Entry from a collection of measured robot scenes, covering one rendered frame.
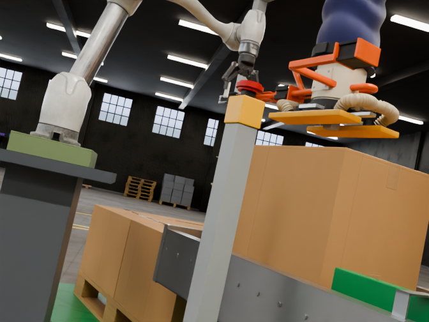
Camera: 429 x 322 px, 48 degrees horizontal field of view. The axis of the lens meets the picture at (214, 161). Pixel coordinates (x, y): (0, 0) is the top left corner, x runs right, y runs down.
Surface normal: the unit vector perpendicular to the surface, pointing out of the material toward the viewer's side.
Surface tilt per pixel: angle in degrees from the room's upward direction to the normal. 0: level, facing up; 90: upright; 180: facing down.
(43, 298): 90
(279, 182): 90
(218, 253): 90
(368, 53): 90
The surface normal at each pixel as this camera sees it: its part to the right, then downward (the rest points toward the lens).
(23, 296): 0.18, -0.04
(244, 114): 0.52, 0.05
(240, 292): -0.83, -0.22
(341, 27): -0.52, -0.13
